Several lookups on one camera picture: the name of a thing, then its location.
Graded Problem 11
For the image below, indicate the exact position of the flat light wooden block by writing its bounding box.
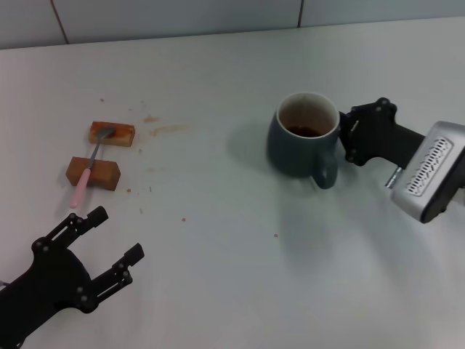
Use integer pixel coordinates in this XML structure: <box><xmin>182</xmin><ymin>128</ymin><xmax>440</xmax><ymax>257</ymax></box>
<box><xmin>87</xmin><ymin>121</ymin><xmax>136</xmax><ymax>148</ymax></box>

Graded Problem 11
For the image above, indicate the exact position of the right gripper silver plug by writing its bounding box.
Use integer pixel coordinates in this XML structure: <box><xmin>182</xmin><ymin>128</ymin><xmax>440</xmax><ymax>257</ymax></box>
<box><xmin>384</xmin><ymin>166</ymin><xmax>403</xmax><ymax>188</ymax></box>

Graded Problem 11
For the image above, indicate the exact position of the grey ceramic cup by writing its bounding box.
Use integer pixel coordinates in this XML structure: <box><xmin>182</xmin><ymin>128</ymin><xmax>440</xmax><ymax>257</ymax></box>
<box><xmin>267</xmin><ymin>92</ymin><xmax>341</xmax><ymax>190</ymax></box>

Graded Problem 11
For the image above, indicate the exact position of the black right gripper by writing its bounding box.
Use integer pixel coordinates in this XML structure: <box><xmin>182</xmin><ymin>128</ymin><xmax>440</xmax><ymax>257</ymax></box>
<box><xmin>337</xmin><ymin>97</ymin><xmax>426</xmax><ymax>169</ymax></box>

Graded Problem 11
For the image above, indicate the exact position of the pink handled metal spoon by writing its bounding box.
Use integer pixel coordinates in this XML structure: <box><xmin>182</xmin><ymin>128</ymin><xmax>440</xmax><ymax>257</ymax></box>
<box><xmin>69</xmin><ymin>126</ymin><xmax>117</xmax><ymax>209</ymax></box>

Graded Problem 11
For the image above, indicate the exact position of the dark brown liquid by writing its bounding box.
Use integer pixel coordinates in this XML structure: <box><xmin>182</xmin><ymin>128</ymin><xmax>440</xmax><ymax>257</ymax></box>
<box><xmin>286</xmin><ymin>124</ymin><xmax>324</xmax><ymax>138</ymax></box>

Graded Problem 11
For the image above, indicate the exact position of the arched brown wooden block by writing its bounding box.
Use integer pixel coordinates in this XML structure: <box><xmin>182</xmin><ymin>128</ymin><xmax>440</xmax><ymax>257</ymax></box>
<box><xmin>65</xmin><ymin>156</ymin><xmax>121</xmax><ymax>193</ymax></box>

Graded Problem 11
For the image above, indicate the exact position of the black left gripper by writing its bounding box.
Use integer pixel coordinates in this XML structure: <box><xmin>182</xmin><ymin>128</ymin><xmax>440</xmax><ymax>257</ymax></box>
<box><xmin>0</xmin><ymin>205</ymin><xmax>145</xmax><ymax>345</ymax></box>

